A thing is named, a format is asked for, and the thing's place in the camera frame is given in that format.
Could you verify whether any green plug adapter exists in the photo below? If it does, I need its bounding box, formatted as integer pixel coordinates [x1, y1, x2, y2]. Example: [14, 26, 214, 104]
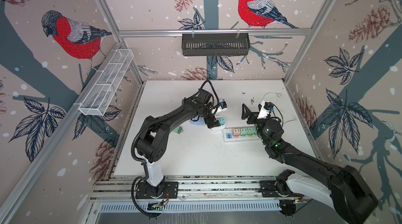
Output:
[247, 127, 255, 135]
[240, 128, 248, 136]
[173, 126, 183, 134]
[217, 117, 226, 126]

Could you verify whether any white square power socket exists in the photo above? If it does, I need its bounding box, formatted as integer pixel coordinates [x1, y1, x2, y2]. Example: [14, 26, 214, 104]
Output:
[211, 124, 226, 130]

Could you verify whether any brown plug adapter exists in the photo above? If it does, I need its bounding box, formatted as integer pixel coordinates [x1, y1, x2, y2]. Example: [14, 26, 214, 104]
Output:
[232, 128, 241, 137]

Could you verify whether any long white power strip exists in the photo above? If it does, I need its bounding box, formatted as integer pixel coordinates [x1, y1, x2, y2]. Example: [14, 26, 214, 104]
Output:
[223, 127, 261, 142]

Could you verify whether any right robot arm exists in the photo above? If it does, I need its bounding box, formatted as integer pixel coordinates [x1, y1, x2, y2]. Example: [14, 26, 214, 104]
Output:
[241, 102, 379, 224]

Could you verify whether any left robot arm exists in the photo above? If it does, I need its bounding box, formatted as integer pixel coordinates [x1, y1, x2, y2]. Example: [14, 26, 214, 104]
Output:
[130, 80, 226, 200]

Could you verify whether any blue square power socket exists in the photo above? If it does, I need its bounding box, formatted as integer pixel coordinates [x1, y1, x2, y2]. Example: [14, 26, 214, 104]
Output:
[189, 118, 205, 126]

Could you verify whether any white mesh shelf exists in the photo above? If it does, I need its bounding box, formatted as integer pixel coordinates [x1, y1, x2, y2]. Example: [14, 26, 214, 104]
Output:
[79, 49, 134, 116]

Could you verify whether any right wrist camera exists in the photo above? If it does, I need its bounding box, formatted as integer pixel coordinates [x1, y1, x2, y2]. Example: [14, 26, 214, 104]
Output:
[258, 100, 274, 119]

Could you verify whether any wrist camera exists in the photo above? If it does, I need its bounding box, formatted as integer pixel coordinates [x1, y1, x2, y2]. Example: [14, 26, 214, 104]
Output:
[258, 100, 274, 119]
[217, 100, 228, 113]

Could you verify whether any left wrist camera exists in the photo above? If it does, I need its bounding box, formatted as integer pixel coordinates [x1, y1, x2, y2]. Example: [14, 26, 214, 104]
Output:
[217, 100, 228, 113]

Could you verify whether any white power strip cable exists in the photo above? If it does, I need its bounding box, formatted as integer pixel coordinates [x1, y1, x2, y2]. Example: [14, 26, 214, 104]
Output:
[261, 91, 297, 121]

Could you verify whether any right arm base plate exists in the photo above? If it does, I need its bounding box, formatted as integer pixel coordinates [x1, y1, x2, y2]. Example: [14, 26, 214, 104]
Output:
[259, 181, 304, 198]

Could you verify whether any black wire basket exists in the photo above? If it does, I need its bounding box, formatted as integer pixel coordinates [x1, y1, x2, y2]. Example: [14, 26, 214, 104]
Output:
[182, 33, 250, 57]

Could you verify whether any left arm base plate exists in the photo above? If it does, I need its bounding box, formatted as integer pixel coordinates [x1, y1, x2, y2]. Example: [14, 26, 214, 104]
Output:
[135, 181, 179, 200]

